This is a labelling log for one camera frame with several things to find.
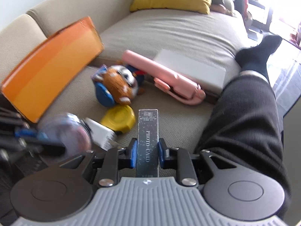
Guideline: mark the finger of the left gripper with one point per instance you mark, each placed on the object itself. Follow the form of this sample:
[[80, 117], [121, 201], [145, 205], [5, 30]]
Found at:
[[13, 124], [13, 148]]

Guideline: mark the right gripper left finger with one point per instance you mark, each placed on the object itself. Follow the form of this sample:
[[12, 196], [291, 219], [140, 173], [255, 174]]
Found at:
[[66, 188]]

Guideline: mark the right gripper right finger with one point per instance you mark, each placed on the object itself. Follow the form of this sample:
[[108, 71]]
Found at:
[[230, 189]]

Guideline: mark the white power adapter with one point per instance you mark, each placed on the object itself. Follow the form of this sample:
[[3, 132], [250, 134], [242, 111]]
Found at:
[[101, 135]]

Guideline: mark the yellow tape measure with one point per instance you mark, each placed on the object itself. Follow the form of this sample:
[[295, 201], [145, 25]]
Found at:
[[120, 119]]

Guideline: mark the dark photo card box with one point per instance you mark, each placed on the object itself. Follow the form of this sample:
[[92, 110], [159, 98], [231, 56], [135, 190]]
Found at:
[[147, 165]]

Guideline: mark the brown plush toy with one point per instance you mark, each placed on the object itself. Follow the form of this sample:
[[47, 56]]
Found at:
[[117, 84]]

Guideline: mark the white box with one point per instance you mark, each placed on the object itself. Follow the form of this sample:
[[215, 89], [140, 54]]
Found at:
[[209, 77]]

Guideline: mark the pink selfie stick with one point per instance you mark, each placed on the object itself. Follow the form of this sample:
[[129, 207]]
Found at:
[[174, 84]]

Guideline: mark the orange cardboard box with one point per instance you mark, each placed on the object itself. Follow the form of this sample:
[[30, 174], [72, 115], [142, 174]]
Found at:
[[33, 85]]

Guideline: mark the leg in black trousers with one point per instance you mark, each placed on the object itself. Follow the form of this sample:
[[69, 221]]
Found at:
[[244, 124]]

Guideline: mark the beige sofa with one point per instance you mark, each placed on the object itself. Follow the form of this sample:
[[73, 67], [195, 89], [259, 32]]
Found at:
[[213, 39]]

